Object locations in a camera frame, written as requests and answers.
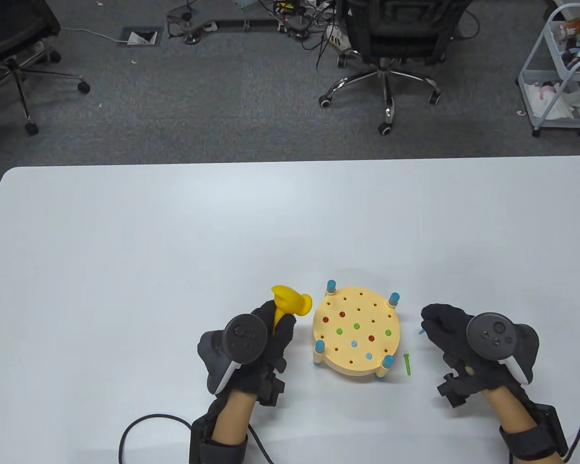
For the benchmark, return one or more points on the person's right hand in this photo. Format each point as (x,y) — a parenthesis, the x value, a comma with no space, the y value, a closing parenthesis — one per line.
(444,324)

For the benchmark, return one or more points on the yellow toy hammer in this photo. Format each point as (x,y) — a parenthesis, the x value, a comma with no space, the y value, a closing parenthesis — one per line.
(287,299)

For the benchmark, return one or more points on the person's right forearm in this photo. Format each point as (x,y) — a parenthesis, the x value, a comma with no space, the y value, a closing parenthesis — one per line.
(505,406)

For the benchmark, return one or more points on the yellow round tap bench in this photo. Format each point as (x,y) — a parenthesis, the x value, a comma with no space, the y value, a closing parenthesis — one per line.
(362,304)

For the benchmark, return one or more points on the person's left hand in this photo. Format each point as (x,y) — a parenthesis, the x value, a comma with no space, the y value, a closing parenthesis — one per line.
(270,357)

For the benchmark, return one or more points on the white crumpled cloth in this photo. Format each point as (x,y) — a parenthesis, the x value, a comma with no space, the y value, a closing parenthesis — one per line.
(558,106)

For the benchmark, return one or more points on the black office chair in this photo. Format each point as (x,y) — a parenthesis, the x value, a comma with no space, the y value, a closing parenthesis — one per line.
(9,24)
(396,29)

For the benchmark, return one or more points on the white utility cart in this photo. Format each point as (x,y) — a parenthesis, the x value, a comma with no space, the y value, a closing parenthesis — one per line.
(528,87)

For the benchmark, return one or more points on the floor outlet box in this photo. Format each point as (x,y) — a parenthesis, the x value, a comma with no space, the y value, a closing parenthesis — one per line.
(140,38)

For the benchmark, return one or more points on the grey desk base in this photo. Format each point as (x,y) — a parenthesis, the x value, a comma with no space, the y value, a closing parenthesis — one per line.
(195,24)

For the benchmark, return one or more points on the person's left forearm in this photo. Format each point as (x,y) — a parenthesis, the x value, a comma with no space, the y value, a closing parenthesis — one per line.
(234,415)

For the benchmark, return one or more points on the black grey hand controller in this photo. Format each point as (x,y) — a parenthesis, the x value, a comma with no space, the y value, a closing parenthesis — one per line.
(493,336)
(244,338)

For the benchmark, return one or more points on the orange plush toy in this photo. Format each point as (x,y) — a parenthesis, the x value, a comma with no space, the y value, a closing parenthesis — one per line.
(572,30)

